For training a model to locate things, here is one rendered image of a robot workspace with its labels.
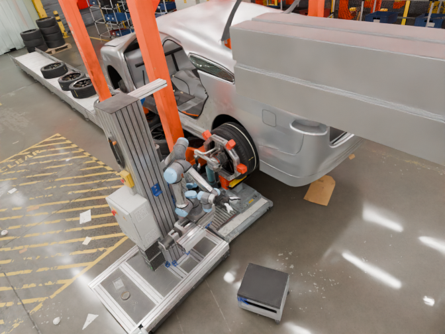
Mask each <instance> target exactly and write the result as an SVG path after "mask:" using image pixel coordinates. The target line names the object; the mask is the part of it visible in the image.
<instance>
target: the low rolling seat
mask: <svg viewBox="0 0 445 334"><path fill-rule="evenodd" d="M288 289H289V274H288V273H286V272H282V271H278V270H274V269H271V268H267V267H265V266H260V265H257V264H253V263H250V262H249V263H248V266H247V268H246V271H245V273H244V276H243V279H242V281H241V284H240V287H239V289H238V292H237V296H236V297H237V300H238V307H241V308H243V309H247V310H249V311H253V312H255V313H259V314H261V315H264V316H266V317H270V318H272V319H275V322H276V323H277V324H278V325H279V321H280V320H281V315H282V312H283V307H284V305H285V300H286V297H287V295H288V294H289V290H288Z"/></svg>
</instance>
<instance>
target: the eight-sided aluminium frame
mask: <svg viewBox="0 0 445 334"><path fill-rule="evenodd" d="M212 140H213V141H215V142H217V143H219V144H221V145H223V146H224V148H225V149H226V151H227V152H228V154H229V155H230V157H231V158H232V160H233V164H234V174H233V175H230V174H228V173H227V172H225V171H224V170H221V169H220V170H219V171H218V174H219V175H220V176H222V177H223V178H225V179H227V180H228V181H231V180H232V179H234V178H235V177H237V176H239V175H240V174H241V173H240V172H237V170H236V167H237V166H238V165H239V164H240V159H239V157H238V155H237V154H236V153H235V151H234V149H233V148H232V149H231V150H228V149H227V148H226V146H225V145H226V143H227V142H228V141H227V140H225V139H223V138H221V137H219V136H217V135H215V134H213V135H211V136H210V137H209V138H208V139H207V140H206V141H205V142H204V147H205V152H207V151H209V150H210V149H211V147H210V142H211V141H212ZM210 155H211V152H210V153H208V154H206V156H207V157H208V158H210Z"/></svg>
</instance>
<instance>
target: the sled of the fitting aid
mask: <svg viewBox="0 0 445 334"><path fill-rule="evenodd" d="M261 198H262V196H261V194H260V193H258V192H256V194H255V195H253V196H252V197H251V198H250V199H248V200H247V201H246V202H244V203H243V204H242V205H238V204H237V203H234V202H233V201H230V200H229V203H230V206H231V207H233V208H235V209H236V210H237V211H239V212H240V213H241V214H243V213H244V212H245V211H246V210H247V209H249V208H250V207H252V206H253V205H254V204H255V203H256V202H257V201H259V200H260V199H261Z"/></svg>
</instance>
